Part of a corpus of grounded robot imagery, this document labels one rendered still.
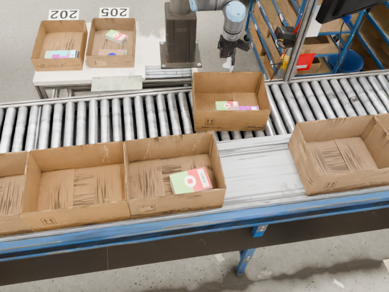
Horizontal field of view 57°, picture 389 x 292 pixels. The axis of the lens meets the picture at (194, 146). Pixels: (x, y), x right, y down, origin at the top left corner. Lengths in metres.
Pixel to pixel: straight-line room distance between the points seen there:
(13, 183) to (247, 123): 1.18
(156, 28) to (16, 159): 1.40
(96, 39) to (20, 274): 1.51
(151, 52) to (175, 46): 0.24
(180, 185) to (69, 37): 1.46
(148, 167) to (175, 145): 0.16
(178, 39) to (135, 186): 0.99
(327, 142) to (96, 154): 1.11
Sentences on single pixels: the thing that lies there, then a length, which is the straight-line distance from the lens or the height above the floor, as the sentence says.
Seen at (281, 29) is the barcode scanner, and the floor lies 1.09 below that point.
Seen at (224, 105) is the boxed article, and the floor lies 0.79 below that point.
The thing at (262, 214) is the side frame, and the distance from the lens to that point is 1.56.
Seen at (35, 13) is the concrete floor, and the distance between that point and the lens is 4.37.
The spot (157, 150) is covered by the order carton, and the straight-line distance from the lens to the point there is 1.63.
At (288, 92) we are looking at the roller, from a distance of 2.26.
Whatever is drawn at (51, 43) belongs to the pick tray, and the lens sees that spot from 2.60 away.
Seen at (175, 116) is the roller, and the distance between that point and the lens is 2.03.
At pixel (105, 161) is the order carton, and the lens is 1.67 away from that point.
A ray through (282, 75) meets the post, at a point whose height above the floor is 0.77.
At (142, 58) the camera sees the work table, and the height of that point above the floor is 0.75.
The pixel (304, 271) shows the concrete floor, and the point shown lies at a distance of 2.51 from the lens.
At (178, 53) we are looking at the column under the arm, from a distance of 2.28.
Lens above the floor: 2.28
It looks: 54 degrees down
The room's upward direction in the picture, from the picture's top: 4 degrees clockwise
